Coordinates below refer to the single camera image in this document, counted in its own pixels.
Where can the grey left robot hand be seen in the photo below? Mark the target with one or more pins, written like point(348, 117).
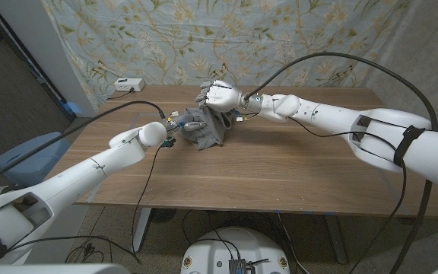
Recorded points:
point(186, 122)

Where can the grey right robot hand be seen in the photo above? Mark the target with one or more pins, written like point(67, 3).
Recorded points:
point(221, 95)

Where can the grey shorts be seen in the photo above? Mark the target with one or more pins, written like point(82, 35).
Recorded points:
point(209, 135)

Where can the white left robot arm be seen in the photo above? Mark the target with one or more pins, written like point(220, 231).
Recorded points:
point(70, 186)

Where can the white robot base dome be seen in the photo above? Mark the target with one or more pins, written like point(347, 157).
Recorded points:
point(207, 253)

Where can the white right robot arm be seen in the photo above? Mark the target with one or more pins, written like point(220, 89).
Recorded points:
point(356, 125)

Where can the white power strip box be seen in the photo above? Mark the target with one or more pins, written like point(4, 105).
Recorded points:
point(129, 84)

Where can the floral printed backdrop cloth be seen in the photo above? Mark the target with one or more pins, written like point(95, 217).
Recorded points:
point(165, 42)

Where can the black round floor puck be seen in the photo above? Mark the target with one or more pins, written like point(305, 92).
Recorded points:
point(162, 215)

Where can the white table leg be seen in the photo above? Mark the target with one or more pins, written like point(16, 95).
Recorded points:
point(142, 228)

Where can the grey electronics box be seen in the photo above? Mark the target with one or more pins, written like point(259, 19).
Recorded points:
point(238, 267)

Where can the blue plastic bin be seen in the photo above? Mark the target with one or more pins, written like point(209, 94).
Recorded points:
point(29, 160)

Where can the grey table leg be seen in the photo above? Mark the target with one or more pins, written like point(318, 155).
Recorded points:
point(337, 239)

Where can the blue object by wall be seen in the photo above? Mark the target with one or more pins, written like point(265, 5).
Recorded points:
point(75, 108)

